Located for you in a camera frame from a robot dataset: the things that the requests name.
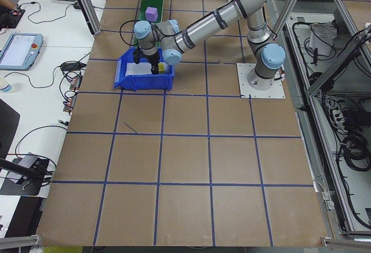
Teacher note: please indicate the person forearm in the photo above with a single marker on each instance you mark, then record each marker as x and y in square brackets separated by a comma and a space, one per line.
[5, 1]

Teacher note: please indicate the black power adapter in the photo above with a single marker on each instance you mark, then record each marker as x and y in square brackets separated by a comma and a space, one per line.
[71, 66]
[77, 5]

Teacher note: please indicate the purple cube block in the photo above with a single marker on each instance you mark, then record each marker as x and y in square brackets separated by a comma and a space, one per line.
[151, 14]

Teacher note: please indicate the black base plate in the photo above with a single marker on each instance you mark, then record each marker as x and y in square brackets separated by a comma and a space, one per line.
[29, 187]

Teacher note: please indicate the white power strip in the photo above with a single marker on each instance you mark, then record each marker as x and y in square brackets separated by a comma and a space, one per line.
[337, 117]

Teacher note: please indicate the small brown circuit board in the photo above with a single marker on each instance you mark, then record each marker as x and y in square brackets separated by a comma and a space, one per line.
[76, 82]
[69, 102]

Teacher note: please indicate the large black panel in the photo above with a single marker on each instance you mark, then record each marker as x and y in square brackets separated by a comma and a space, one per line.
[8, 125]

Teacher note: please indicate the blue plastic storage bin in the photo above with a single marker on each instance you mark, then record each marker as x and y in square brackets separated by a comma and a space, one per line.
[145, 84]

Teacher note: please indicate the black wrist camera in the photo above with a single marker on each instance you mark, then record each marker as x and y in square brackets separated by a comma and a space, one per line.
[136, 55]

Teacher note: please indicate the white paper cup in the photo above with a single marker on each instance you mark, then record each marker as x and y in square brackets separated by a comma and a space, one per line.
[5, 86]

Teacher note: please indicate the yellow cube block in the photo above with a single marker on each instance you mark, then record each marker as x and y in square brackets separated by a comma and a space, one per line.
[162, 67]

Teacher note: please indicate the small grey box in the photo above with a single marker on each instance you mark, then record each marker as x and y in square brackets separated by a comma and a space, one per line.
[27, 160]

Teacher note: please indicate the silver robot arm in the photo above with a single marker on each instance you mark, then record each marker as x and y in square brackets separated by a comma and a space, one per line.
[208, 27]

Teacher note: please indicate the aluminium profile bar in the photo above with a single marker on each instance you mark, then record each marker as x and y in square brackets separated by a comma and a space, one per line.
[345, 241]
[20, 240]

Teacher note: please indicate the aluminium profile post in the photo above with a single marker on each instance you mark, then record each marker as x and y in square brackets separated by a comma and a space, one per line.
[87, 7]

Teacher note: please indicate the white side table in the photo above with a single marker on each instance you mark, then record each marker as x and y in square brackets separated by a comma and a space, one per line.
[37, 114]

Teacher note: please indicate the V-shaped metal bar frame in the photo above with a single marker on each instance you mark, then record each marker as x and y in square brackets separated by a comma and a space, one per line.
[333, 67]

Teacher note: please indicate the black box in frame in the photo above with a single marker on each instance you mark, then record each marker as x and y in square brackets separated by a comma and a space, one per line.
[356, 118]

